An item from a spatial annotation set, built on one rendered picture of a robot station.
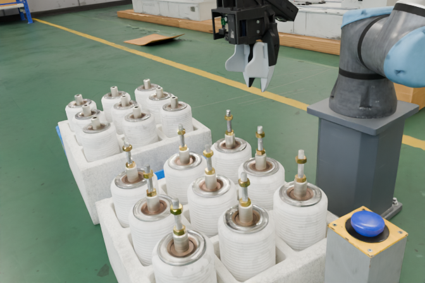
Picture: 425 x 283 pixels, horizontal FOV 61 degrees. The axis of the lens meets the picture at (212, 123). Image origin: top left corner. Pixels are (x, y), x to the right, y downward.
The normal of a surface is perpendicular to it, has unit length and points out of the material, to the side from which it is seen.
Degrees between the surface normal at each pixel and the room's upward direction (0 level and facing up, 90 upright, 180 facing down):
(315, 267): 90
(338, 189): 90
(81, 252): 0
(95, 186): 90
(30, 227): 0
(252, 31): 90
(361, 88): 72
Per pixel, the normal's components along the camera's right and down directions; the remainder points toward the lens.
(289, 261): -0.07, -0.91
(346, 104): -0.72, 0.04
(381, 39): -0.94, -0.25
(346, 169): -0.80, 0.30
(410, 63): 0.11, 0.51
